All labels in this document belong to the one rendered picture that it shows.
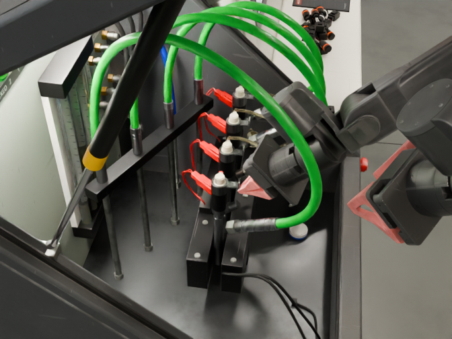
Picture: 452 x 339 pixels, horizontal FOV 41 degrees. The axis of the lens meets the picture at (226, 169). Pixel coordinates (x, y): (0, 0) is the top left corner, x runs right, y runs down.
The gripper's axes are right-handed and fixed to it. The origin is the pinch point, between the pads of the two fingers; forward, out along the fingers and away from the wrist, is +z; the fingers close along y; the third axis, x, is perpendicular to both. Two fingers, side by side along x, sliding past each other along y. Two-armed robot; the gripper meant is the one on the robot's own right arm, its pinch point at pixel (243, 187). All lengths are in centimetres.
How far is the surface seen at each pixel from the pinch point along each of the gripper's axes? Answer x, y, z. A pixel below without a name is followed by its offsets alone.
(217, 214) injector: 2.1, -1.4, 6.9
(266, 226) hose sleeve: 10.7, -1.7, -9.4
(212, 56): 8.2, 21.4, -21.6
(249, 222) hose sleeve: 9.8, -0.6, -6.4
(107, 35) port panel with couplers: -20.8, 31.8, 19.0
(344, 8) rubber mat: -90, -8, 16
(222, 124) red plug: -15.4, 6.1, 8.2
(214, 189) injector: 2.0, 3.1, 2.9
